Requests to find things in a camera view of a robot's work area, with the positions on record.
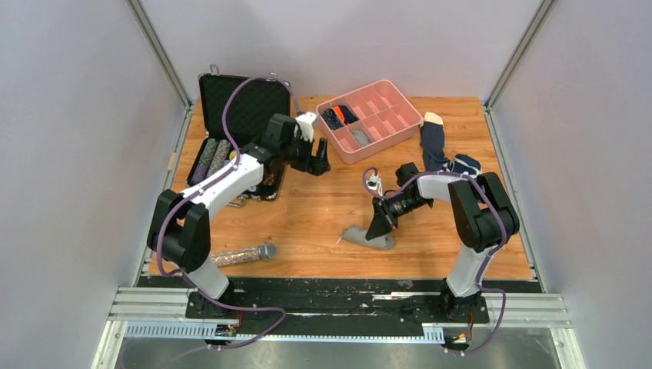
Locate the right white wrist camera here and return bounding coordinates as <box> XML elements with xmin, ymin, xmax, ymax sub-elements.
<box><xmin>365</xmin><ymin>173</ymin><xmax>384</xmax><ymax>196</ymax></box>

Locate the black poker chip case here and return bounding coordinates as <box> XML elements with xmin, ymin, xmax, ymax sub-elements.
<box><xmin>186</xmin><ymin>72</ymin><xmax>291</xmax><ymax>201</ymax></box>

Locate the rolled orange underwear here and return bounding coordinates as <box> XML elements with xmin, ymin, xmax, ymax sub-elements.
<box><xmin>332</xmin><ymin>106</ymin><xmax>348</xmax><ymax>125</ymax></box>

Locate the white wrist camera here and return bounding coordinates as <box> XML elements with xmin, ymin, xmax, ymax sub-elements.
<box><xmin>294</xmin><ymin>112</ymin><xmax>318</xmax><ymax>142</ymax></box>
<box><xmin>365</xmin><ymin>173</ymin><xmax>384</xmax><ymax>196</ymax></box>

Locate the rolled dark patterned underwear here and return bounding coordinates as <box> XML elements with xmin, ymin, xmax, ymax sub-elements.
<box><xmin>321</xmin><ymin>108</ymin><xmax>345</xmax><ymax>131</ymax></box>

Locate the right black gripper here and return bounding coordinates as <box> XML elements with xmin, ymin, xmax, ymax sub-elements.
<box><xmin>367</xmin><ymin>193</ymin><xmax>429</xmax><ymax>241</ymax></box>

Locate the grey underwear white waistband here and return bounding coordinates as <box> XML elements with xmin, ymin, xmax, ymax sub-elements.
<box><xmin>340</xmin><ymin>226</ymin><xmax>398</xmax><ymax>251</ymax></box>

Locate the navy sock cream toe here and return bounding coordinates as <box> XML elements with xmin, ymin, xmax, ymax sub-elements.
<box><xmin>420</xmin><ymin>111</ymin><xmax>449</xmax><ymax>171</ymax></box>

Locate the rolled navy underwear in tray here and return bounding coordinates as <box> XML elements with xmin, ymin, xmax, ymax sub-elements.
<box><xmin>337</xmin><ymin>105</ymin><xmax>359</xmax><ymax>125</ymax></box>

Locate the rolled grey underwear in tray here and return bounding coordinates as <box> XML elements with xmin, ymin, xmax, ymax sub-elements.
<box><xmin>350</xmin><ymin>129</ymin><xmax>371</xmax><ymax>147</ymax></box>

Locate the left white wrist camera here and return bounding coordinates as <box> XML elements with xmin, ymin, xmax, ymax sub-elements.
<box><xmin>294</xmin><ymin>112</ymin><xmax>318</xmax><ymax>142</ymax></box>

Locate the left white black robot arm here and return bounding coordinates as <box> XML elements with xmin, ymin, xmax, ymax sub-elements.
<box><xmin>147</xmin><ymin>112</ymin><xmax>330</xmax><ymax>317</ymax></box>

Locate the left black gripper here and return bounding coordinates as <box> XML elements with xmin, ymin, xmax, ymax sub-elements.
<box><xmin>281</xmin><ymin>131</ymin><xmax>332</xmax><ymax>178</ymax></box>

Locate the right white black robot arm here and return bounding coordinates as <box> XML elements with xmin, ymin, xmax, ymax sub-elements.
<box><xmin>362</xmin><ymin>163</ymin><xmax>520</xmax><ymax>321</ymax></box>

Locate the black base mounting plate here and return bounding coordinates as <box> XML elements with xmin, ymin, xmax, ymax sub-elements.
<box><xmin>185</xmin><ymin>277</ymin><xmax>489</xmax><ymax>336</ymax></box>

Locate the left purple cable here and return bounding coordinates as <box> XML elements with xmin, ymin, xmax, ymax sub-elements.
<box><xmin>155</xmin><ymin>76</ymin><xmax>304</xmax><ymax>352</ymax></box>

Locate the glitter handle microphone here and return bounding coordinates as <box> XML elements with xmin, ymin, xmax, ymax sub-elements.
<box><xmin>209</xmin><ymin>242</ymin><xmax>278</xmax><ymax>268</ymax></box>

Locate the navy blue underwear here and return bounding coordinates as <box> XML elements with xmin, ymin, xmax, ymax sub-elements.
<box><xmin>447</xmin><ymin>154</ymin><xmax>483</xmax><ymax>178</ymax></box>

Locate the pink compartment organizer tray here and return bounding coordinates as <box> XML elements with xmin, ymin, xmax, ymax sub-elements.
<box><xmin>317</xmin><ymin>79</ymin><xmax>424</xmax><ymax>165</ymax></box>

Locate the aluminium frame rail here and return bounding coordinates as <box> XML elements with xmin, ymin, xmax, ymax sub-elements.
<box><xmin>92</xmin><ymin>288</ymin><xmax>584</xmax><ymax>368</ymax></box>

